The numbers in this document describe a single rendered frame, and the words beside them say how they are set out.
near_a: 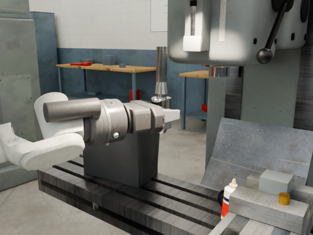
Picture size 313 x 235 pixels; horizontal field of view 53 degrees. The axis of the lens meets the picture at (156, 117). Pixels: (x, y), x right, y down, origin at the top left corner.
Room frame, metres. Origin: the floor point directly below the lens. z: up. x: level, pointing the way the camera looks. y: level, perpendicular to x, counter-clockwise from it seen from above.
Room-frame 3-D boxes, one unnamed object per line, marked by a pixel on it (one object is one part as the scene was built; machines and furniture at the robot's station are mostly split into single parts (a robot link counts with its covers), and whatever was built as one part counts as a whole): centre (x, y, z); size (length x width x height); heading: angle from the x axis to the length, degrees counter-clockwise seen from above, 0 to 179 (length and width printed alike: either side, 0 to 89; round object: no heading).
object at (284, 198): (0.58, -0.26, 1.05); 0.02 x 0.02 x 0.02
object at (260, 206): (0.60, -0.23, 1.02); 0.15 x 0.06 x 0.04; 55
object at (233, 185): (0.70, -0.18, 0.98); 0.04 x 0.04 x 0.11
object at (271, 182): (0.64, -0.27, 1.04); 0.06 x 0.05 x 0.06; 55
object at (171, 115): (0.67, -0.03, 1.20); 0.06 x 0.02 x 0.03; 124
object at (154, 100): (0.69, -0.01, 1.23); 0.05 x 0.05 x 0.01
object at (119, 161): (0.97, 0.12, 1.03); 0.22 x 0.12 x 0.20; 60
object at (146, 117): (0.64, 0.07, 1.20); 0.13 x 0.12 x 0.10; 34
